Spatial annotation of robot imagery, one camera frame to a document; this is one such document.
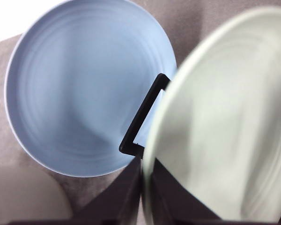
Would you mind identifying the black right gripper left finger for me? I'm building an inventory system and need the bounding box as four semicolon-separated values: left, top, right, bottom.
8;158;143;225

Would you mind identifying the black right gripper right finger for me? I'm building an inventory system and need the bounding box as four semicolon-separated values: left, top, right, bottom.
151;158;247;225

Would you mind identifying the green plate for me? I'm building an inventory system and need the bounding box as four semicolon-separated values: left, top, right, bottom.
142;6;281;225

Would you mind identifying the black plate rack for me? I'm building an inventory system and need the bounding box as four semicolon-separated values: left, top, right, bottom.
119;74;170;159

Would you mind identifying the pink plate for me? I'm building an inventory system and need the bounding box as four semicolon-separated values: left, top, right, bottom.
0;164;73;223

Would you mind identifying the blue plate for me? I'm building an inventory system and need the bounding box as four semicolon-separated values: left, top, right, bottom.
5;0;176;177

